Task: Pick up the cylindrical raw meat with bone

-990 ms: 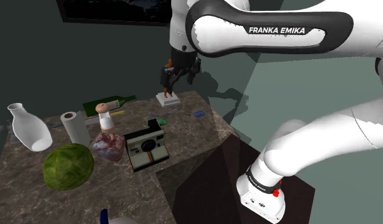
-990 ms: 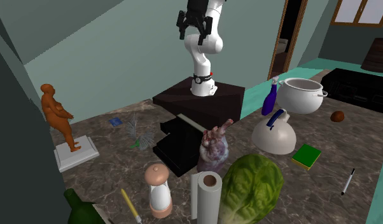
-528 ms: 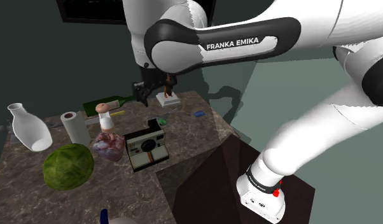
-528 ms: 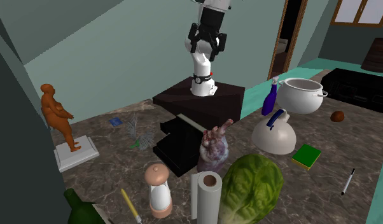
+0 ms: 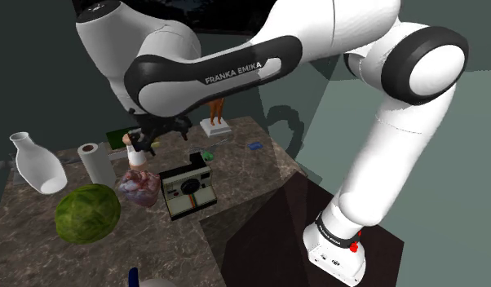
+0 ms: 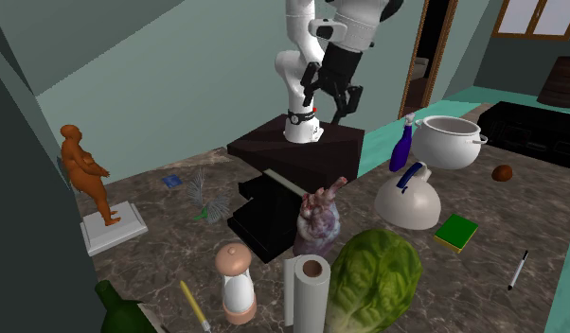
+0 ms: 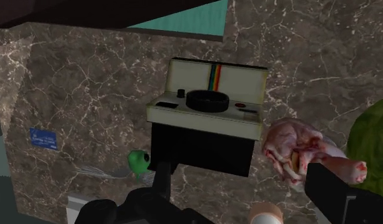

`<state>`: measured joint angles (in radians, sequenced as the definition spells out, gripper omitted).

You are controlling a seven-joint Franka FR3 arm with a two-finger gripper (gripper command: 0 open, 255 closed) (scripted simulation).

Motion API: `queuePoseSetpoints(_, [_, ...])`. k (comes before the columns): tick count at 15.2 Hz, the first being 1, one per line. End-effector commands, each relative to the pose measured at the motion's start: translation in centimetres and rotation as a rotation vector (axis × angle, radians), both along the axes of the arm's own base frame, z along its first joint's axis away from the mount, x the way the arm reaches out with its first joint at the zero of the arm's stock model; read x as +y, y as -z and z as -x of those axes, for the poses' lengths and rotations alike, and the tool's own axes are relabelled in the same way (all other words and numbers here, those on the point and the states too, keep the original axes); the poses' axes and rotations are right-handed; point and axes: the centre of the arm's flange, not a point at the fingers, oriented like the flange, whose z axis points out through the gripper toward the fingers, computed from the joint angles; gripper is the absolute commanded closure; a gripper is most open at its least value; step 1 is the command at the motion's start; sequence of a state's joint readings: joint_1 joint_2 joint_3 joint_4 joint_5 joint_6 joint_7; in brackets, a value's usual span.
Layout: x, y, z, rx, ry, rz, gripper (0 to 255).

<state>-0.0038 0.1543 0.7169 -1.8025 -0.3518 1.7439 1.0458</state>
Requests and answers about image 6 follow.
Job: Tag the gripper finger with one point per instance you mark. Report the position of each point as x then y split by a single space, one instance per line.
310 80
352 99

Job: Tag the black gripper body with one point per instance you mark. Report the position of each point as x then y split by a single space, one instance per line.
339 67

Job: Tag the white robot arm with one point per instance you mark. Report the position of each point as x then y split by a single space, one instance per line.
298 69

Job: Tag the dark robot stand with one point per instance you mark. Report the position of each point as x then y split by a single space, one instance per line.
312 154

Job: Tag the blue spray bottle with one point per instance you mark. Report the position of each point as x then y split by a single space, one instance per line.
400 152

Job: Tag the wooden framed doorway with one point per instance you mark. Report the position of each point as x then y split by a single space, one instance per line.
428 55

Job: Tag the white cooking pot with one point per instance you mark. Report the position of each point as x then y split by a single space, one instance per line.
444 147

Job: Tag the black angular box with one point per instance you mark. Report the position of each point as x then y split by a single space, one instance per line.
266 217

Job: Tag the brown round fruit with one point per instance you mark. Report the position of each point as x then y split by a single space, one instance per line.
502 173

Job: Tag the green and yellow sponge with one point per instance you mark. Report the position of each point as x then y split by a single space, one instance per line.
456 229

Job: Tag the small blue card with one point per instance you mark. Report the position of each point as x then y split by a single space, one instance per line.
172 180

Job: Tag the green lettuce head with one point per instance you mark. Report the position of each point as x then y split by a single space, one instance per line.
377 281

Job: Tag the wooden framed window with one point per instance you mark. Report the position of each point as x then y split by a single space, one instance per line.
539 18

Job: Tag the white paper towel roll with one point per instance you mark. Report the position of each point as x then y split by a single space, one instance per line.
310 299

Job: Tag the dark brown round basket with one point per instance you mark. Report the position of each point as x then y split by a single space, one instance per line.
562 83

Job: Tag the pink and white pepper mill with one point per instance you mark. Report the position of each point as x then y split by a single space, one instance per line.
236 288

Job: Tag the black and white pen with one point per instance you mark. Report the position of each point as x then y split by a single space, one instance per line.
517 271

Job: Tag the orange figure on white base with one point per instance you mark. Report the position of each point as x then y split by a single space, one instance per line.
89 177

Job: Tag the dark green glass bottle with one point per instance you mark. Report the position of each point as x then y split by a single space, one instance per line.
121 316

